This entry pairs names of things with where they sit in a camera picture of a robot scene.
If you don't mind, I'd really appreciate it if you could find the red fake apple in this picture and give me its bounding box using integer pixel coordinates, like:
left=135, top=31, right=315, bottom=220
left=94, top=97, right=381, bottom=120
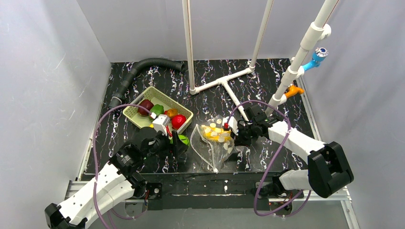
left=171, top=114, right=187, bottom=130

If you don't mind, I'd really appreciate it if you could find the orange fake fruit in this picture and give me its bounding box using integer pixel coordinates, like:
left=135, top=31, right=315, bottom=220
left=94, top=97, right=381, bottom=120
left=164, top=108, right=179, bottom=119

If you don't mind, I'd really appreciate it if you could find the green fake vegetable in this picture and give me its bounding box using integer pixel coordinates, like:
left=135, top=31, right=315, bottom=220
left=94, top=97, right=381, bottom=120
left=150, top=104, right=165, bottom=117

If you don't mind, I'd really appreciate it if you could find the yellow fake banana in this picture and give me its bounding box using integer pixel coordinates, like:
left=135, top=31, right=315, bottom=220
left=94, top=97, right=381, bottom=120
left=202, top=125, right=231, bottom=143

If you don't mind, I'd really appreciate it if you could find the clear polka dot zip bag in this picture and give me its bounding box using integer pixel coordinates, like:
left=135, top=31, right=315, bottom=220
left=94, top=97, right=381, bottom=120
left=190, top=115, right=236, bottom=173

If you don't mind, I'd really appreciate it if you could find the purple fake sweet potato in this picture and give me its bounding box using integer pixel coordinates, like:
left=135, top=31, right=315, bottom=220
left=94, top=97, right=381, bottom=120
left=137, top=99, right=154, bottom=117

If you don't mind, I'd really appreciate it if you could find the pale green plastic basket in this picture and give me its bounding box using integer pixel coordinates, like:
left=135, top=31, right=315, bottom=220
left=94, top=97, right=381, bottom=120
left=123, top=86, right=193, bottom=134

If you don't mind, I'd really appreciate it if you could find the green fake watermelon ball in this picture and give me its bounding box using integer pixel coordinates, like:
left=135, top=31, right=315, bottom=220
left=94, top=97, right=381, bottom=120
left=177, top=134, right=190, bottom=149

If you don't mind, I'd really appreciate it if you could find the red fake chili pepper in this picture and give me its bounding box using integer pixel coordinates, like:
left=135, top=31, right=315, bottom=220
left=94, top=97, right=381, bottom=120
left=166, top=126, right=172, bottom=138

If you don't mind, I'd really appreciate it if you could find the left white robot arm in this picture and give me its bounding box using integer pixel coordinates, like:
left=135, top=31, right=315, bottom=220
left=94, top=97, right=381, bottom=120
left=44, top=127, right=190, bottom=229

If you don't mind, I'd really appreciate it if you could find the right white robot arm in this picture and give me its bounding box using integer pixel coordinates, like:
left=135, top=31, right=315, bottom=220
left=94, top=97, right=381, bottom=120
left=224, top=105, right=354, bottom=198

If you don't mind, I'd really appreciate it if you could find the orange plastic faucet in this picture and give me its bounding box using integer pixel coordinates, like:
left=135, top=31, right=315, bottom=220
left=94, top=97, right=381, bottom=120
left=284, top=84, right=305, bottom=98

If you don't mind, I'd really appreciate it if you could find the blue plastic faucet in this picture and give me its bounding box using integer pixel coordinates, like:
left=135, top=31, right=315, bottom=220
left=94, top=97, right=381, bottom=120
left=302, top=47, right=329, bottom=72

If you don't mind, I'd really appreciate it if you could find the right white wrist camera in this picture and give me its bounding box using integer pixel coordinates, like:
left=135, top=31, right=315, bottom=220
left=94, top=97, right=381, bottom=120
left=222, top=116, right=238, bottom=138

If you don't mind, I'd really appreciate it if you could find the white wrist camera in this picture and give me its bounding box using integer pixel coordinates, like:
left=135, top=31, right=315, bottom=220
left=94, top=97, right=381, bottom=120
left=222, top=116, right=238, bottom=138
left=152, top=114, right=171, bottom=136

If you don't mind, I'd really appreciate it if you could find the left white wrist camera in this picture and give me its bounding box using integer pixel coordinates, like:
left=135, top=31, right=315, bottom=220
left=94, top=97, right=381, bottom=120
left=152, top=114, right=171, bottom=136

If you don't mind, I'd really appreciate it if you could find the black corrugated hose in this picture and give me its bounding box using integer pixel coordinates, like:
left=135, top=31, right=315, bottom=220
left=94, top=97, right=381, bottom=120
left=107, top=58, right=185, bottom=110

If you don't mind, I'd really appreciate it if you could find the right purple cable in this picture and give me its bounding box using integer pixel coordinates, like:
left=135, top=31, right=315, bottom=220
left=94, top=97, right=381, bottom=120
left=226, top=100, right=312, bottom=218

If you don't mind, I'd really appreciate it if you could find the white PVC pipe frame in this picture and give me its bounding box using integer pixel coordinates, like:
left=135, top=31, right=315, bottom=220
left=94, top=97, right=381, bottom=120
left=181, top=0, right=342, bottom=119

